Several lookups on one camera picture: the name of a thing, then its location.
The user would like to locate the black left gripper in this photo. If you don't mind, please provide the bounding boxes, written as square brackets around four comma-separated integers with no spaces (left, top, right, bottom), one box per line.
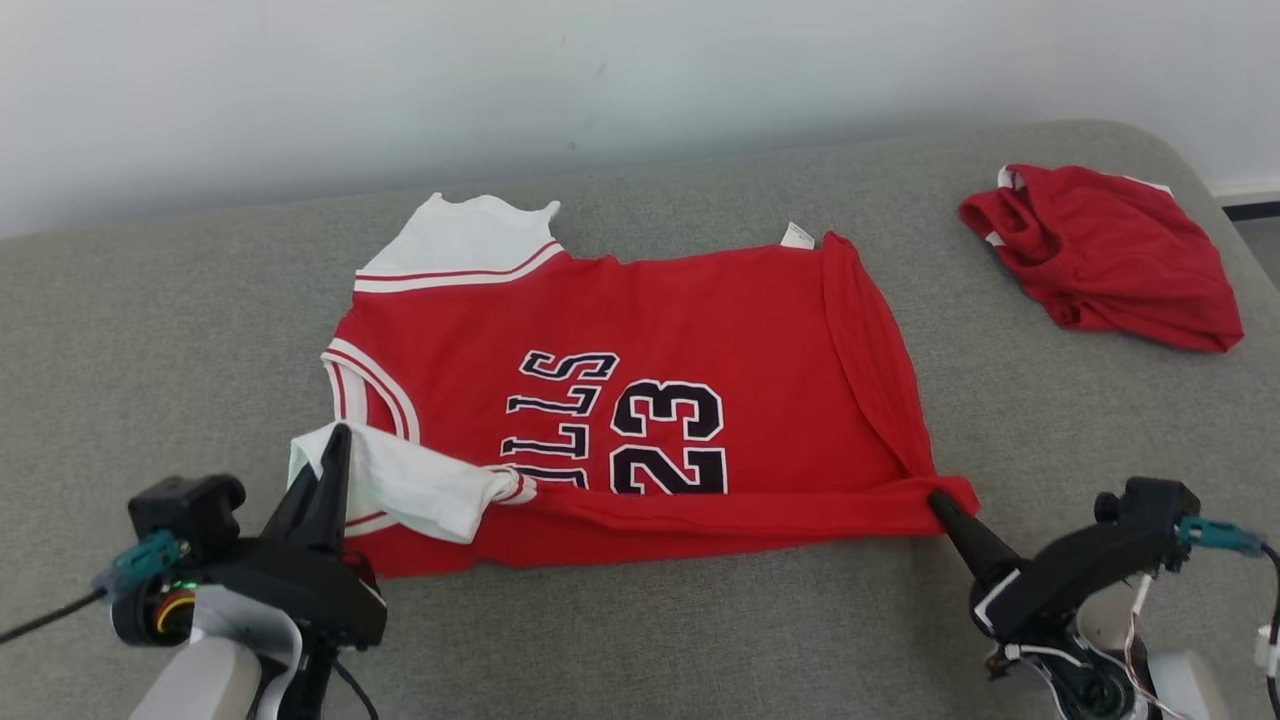
[203,423,389,651]

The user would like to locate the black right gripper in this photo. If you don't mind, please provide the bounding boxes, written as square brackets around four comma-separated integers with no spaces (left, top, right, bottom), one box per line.
[927,489,1183,641]

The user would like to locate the red Bulls basketball shorts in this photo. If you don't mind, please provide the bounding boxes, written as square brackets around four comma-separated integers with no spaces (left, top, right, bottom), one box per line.
[958,163,1245,354]

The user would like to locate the red Bulls jersey white sleeves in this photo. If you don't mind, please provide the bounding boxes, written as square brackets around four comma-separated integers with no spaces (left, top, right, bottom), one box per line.
[288,192,982,580]

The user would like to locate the white skirting board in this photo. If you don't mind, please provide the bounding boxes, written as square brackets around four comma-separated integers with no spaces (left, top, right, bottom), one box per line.
[1210,180,1280,207]

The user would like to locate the teal left camera cable connector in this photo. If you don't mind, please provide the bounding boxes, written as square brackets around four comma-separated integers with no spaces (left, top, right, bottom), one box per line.
[95,530,189,601]

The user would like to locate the teal camera cable connector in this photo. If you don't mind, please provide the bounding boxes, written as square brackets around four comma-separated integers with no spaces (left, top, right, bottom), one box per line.
[95,530,189,601]
[1178,516,1267,559]

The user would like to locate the teal right camera cable connector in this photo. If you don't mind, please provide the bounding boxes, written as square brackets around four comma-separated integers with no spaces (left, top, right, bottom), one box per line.
[1178,516,1267,559]

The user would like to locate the black left camera cable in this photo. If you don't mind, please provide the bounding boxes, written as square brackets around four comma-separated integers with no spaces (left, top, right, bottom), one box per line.
[0,588,113,646]

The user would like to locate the black camera cable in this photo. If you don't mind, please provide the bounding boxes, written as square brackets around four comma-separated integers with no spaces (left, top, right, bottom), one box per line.
[1255,543,1280,720]
[0,588,113,646]

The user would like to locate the black right camera cable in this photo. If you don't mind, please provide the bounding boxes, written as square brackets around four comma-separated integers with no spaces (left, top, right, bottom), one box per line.
[1255,543,1280,720]

